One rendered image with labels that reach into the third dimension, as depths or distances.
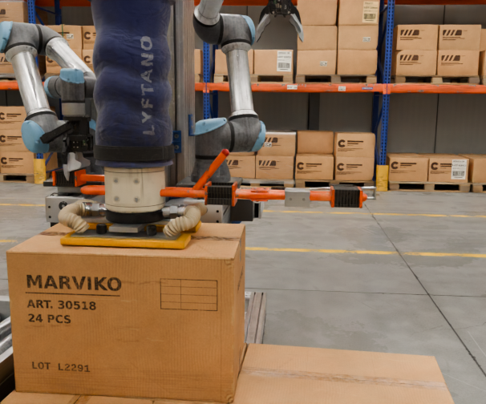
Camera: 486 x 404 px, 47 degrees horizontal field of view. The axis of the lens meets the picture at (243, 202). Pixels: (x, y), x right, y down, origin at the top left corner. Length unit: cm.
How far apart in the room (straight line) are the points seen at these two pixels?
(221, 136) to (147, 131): 57
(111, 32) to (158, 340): 81
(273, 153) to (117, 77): 719
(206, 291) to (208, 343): 14
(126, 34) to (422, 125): 893
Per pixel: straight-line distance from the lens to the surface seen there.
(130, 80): 152
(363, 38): 876
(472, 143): 1045
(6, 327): 219
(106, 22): 156
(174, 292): 147
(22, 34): 231
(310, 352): 186
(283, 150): 863
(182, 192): 157
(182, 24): 225
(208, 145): 203
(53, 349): 163
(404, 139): 1017
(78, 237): 157
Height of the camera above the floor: 133
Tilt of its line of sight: 10 degrees down
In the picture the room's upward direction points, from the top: 1 degrees clockwise
